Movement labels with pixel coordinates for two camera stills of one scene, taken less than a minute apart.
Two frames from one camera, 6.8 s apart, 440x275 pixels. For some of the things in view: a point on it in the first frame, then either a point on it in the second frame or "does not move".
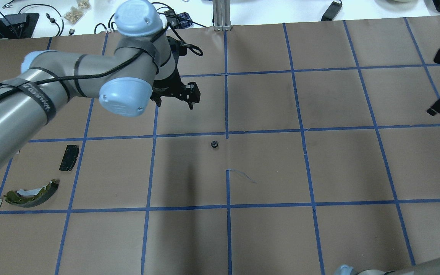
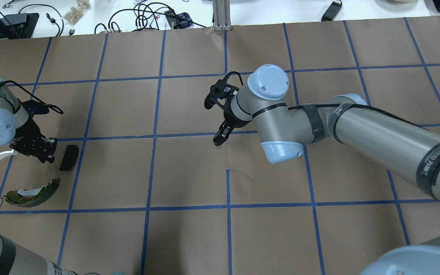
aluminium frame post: x=222 y=15 does not move
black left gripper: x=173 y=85 -> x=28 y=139
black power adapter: x=332 y=12 does not move
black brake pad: x=70 y=157 does not move
